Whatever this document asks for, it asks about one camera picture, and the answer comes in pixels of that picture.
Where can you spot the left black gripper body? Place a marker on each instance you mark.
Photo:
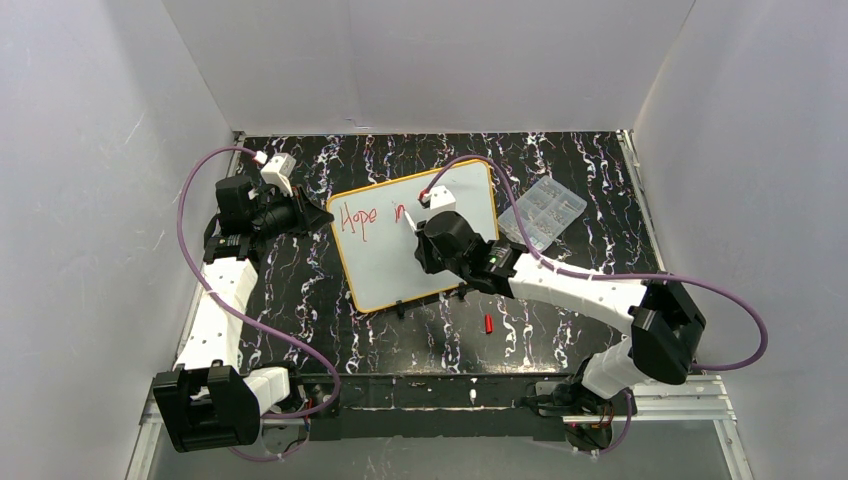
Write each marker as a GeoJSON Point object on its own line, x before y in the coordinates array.
{"type": "Point", "coordinates": [303, 211]}

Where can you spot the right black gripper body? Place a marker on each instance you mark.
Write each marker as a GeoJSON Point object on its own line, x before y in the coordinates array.
{"type": "Point", "coordinates": [424, 245]}

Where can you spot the red whiteboard marker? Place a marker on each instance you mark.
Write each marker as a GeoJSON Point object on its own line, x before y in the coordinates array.
{"type": "Point", "coordinates": [411, 222]}

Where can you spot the yellow framed whiteboard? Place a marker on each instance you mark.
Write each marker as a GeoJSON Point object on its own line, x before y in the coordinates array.
{"type": "Point", "coordinates": [376, 243]}

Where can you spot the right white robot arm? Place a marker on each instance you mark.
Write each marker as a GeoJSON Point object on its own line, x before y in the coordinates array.
{"type": "Point", "coordinates": [662, 325]}

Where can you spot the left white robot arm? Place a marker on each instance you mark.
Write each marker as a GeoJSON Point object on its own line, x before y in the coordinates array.
{"type": "Point", "coordinates": [204, 400]}

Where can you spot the clear plastic screw box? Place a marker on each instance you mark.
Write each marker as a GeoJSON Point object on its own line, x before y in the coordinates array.
{"type": "Point", "coordinates": [547, 208]}

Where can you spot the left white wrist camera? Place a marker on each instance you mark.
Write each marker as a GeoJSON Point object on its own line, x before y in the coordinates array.
{"type": "Point", "coordinates": [277, 170]}

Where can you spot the aluminium table frame rail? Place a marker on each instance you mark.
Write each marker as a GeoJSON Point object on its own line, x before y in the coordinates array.
{"type": "Point", "coordinates": [469, 426]}

